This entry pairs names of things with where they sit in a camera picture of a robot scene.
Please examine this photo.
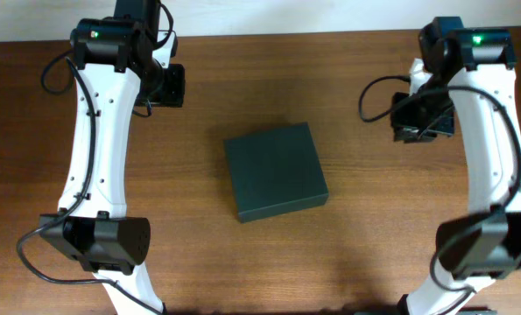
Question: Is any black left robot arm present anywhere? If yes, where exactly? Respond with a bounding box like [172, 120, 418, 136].
[38, 1, 185, 314]

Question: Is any black left camera cable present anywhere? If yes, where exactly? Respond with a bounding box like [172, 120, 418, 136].
[16, 2, 176, 315]

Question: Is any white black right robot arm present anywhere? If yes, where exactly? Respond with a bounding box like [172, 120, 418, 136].
[391, 17, 521, 314]

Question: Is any black right camera cable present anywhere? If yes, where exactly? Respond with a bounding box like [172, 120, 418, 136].
[357, 74, 521, 315]

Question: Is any black box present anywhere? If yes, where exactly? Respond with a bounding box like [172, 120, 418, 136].
[224, 122, 329, 223]

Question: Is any black camera cable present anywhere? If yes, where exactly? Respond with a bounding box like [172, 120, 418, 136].
[357, 74, 521, 315]
[16, 2, 176, 315]

